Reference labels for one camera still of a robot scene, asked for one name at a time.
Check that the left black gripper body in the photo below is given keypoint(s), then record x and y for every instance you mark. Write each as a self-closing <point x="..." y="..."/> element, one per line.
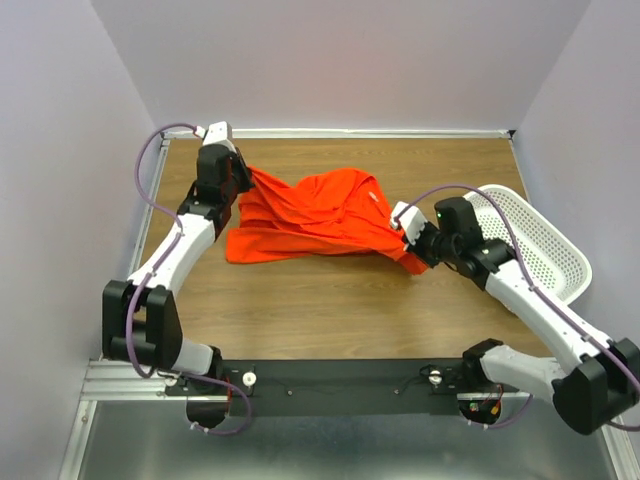
<point x="234" y="187"/>

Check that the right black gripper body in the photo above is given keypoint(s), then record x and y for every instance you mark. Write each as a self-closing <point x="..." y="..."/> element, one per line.
<point x="429" y="245"/>

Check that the orange t shirt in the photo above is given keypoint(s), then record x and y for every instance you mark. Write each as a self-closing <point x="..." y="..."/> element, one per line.
<point x="340" y="212"/>

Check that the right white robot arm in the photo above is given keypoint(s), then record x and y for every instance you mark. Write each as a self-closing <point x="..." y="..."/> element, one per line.
<point x="588" y="378"/>

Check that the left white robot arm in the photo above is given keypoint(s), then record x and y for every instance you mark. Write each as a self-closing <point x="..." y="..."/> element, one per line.
<point x="140" y="321"/>

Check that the back aluminium edge strip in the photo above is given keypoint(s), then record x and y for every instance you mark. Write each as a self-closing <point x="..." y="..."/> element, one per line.
<point x="319" y="133"/>

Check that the white plastic basket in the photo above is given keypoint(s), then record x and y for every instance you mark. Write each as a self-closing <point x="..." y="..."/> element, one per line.
<point x="551" y="259"/>

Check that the right white knob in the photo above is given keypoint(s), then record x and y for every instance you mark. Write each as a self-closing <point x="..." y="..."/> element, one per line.
<point x="435" y="377"/>

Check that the white knob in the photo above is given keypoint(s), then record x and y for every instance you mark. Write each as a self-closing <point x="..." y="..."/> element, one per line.
<point x="435" y="377"/>
<point x="249" y="379"/>

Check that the left white knob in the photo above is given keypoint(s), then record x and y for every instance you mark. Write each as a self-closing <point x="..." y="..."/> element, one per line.
<point x="249" y="379"/>

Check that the left aluminium side rail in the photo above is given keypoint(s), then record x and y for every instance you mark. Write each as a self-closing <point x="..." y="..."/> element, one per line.
<point x="137" y="240"/>

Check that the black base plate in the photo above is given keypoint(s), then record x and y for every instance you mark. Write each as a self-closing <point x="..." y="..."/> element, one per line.
<point x="308" y="388"/>

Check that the aluminium frame rail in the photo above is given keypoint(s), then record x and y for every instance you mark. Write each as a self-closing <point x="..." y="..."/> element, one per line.
<point x="117" y="381"/>

